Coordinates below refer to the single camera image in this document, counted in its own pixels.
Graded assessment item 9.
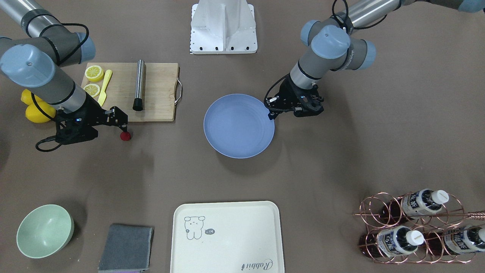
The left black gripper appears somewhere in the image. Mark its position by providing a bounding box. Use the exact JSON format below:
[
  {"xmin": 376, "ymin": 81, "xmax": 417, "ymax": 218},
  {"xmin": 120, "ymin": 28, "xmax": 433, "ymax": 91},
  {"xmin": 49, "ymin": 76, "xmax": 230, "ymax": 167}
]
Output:
[{"xmin": 264, "ymin": 74, "xmax": 324, "ymax": 120}]

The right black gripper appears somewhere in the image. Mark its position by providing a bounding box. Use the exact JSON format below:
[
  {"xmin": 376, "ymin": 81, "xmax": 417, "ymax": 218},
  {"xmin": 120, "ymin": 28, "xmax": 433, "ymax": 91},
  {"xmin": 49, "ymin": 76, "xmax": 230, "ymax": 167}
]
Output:
[{"xmin": 55, "ymin": 96, "xmax": 128, "ymax": 145}]

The red strawberry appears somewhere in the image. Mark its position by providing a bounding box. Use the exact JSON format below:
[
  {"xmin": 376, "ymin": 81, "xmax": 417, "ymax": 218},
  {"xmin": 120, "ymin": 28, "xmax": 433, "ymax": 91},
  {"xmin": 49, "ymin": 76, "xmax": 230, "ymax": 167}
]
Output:
[{"xmin": 120, "ymin": 132, "xmax": 132, "ymax": 141}]

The blue plate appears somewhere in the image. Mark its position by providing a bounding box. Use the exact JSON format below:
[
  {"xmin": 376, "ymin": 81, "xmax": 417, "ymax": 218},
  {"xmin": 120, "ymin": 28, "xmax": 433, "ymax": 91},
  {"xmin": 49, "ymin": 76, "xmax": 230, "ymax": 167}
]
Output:
[{"xmin": 204, "ymin": 94, "xmax": 275, "ymax": 159}]

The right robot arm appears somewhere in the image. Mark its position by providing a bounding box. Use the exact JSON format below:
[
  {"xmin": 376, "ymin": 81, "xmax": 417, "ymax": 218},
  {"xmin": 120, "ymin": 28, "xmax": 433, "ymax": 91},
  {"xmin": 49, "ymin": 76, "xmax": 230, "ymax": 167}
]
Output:
[{"xmin": 0, "ymin": 0, "xmax": 131, "ymax": 150}]

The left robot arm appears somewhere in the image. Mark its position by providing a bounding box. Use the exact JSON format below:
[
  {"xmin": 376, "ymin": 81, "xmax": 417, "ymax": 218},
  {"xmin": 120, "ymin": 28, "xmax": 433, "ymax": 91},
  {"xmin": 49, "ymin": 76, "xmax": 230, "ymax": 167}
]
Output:
[{"xmin": 263, "ymin": 0, "xmax": 414, "ymax": 121}]

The steel muddler black tip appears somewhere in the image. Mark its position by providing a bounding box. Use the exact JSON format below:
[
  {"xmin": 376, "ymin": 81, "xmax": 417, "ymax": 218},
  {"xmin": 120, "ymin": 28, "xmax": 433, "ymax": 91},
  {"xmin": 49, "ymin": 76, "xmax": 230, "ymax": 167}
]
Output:
[{"xmin": 132, "ymin": 59, "xmax": 146, "ymax": 111}]

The yellow plastic knife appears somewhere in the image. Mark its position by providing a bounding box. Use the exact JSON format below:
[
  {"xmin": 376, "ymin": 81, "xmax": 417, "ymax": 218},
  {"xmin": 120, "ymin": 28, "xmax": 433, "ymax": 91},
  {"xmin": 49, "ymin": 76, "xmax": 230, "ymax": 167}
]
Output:
[{"xmin": 97, "ymin": 69, "xmax": 113, "ymax": 107}]

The wooden cutting board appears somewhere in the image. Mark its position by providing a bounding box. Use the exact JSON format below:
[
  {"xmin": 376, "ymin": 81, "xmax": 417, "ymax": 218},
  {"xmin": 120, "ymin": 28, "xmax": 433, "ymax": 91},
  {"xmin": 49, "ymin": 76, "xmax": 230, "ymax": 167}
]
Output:
[{"xmin": 85, "ymin": 62, "xmax": 180, "ymax": 122}]

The lower lemon slice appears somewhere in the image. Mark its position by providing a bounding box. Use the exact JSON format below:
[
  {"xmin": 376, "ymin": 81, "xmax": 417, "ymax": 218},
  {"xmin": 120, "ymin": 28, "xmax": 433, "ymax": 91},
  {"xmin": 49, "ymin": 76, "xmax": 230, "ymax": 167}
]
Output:
[{"xmin": 83, "ymin": 83, "xmax": 101, "ymax": 98}]

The lemon slice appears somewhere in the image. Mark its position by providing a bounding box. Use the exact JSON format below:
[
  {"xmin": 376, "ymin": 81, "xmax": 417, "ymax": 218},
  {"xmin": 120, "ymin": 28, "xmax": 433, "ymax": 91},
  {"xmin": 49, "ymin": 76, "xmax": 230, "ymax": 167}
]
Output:
[
  {"xmin": 84, "ymin": 64, "xmax": 105, "ymax": 82},
  {"xmin": 83, "ymin": 83, "xmax": 101, "ymax": 98}
]

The upper lemon slice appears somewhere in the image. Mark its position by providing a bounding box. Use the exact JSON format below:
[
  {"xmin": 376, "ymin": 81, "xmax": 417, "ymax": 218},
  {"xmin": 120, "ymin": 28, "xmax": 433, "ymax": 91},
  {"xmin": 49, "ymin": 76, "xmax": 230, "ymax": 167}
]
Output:
[{"xmin": 84, "ymin": 64, "xmax": 105, "ymax": 82}]

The lower whole lemon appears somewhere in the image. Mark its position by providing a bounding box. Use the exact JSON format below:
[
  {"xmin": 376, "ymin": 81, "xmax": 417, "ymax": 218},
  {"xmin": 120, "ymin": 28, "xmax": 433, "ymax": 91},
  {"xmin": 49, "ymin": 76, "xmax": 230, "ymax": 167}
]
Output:
[{"xmin": 25, "ymin": 101, "xmax": 56, "ymax": 123}]

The whole lemon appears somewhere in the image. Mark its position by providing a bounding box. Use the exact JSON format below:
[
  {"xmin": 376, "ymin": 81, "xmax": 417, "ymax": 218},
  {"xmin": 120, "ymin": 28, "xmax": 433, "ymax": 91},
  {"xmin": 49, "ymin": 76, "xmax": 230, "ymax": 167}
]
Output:
[
  {"xmin": 20, "ymin": 89, "xmax": 43, "ymax": 105},
  {"xmin": 25, "ymin": 101, "xmax": 56, "ymax": 123}
]

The upper whole lemon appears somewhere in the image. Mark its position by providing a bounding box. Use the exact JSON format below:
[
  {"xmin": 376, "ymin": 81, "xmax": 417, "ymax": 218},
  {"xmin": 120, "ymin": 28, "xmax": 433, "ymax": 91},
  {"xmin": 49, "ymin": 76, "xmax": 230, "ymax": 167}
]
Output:
[{"xmin": 20, "ymin": 89, "xmax": 43, "ymax": 105}]

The cream rabbit tray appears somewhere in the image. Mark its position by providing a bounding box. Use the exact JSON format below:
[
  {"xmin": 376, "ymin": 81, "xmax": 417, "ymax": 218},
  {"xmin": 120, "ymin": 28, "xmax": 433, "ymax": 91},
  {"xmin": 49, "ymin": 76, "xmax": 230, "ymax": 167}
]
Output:
[{"xmin": 170, "ymin": 201, "xmax": 285, "ymax": 273}]

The grey folded cloth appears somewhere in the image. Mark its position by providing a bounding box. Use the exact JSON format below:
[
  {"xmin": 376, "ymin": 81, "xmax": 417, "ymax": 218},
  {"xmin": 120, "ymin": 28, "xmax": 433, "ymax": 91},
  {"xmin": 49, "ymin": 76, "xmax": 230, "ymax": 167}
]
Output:
[{"xmin": 98, "ymin": 224, "xmax": 153, "ymax": 273}]

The mint green bowl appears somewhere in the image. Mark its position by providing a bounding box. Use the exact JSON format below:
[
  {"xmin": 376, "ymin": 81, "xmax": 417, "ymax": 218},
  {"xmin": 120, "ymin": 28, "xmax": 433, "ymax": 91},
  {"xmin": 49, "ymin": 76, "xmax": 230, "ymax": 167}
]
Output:
[{"xmin": 17, "ymin": 204, "xmax": 75, "ymax": 259}]

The top drink bottle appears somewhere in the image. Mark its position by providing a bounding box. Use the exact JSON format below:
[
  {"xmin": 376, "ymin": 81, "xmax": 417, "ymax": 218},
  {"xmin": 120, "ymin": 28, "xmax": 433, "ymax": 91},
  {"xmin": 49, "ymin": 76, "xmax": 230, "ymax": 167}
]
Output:
[{"xmin": 386, "ymin": 188, "xmax": 450, "ymax": 224}]

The middle drink bottle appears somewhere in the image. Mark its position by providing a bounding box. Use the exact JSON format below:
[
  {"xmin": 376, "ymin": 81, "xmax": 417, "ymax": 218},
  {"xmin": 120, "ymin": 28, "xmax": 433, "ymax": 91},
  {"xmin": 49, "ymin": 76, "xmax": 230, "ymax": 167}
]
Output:
[{"xmin": 359, "ymin": 225, "xmax": 425, "ymax": 259}]

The edge drink bottle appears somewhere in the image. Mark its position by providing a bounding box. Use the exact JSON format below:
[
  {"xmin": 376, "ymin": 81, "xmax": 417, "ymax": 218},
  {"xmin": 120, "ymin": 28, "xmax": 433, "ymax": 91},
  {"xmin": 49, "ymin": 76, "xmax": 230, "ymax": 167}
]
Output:
[{"xmin": 426, "ymin": 225, "xmax": 485, "ymax": 256}]

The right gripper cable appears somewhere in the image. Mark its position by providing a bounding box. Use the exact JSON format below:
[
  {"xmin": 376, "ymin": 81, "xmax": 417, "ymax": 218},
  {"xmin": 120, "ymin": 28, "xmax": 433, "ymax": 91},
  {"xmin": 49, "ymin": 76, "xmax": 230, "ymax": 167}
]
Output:
[{"xmin": 30, "ymin": 23, "xmax": 90, "ymax": 153}]

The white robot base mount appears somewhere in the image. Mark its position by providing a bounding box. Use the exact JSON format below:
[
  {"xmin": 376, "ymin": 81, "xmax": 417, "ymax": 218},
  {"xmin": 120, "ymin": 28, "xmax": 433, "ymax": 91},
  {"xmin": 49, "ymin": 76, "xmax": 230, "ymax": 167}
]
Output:
[{"xmin": 189, "ymin": 0, "xmax": 258, "ymax": 54}]

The copper wire bottle rack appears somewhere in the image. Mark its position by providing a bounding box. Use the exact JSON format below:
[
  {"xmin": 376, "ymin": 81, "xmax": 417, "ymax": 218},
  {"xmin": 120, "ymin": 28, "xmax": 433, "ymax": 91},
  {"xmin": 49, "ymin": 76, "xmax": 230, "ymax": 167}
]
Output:
[{"xmin": 357, "ymin": 188, "xmax": 484, "ymax": 264}]

